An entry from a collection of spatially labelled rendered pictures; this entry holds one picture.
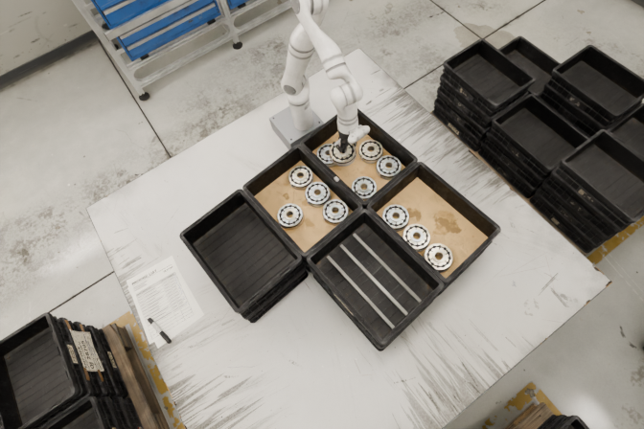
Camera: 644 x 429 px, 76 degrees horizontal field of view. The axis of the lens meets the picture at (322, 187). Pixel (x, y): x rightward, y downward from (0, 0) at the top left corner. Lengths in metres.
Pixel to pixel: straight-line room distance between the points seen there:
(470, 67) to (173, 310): 2.02
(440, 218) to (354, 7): 2.43
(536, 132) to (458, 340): 1.33
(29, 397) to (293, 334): 1.20
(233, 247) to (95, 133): 2.02
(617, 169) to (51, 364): 2.78
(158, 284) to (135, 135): 1.64
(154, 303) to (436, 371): 1.13
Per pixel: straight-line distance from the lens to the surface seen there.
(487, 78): 2.61
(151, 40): 3.27
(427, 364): 1.69
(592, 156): 2.48
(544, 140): 2.58
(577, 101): 2.62
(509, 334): 1.77
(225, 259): 1.69
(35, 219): 3.35
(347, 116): 1.41
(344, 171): 1.77
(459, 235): 1.69
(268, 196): 1.75
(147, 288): 1.93
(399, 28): 3.56
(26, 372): 2.38
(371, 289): 1.58
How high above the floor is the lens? 2.36
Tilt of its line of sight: 62 degrees down
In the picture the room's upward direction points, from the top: 11 degrees counter-clockwise
